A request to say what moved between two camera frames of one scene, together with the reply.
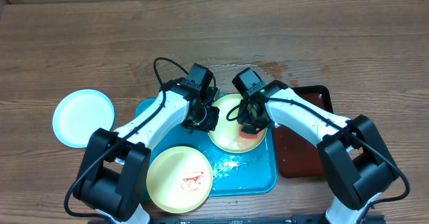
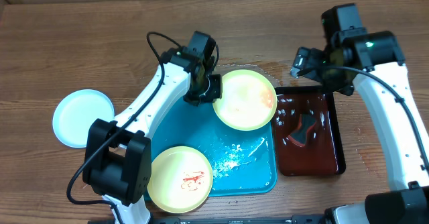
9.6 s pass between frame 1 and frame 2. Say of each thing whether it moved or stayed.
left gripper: moved
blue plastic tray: stayed
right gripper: moved
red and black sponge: moved
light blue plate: stayed
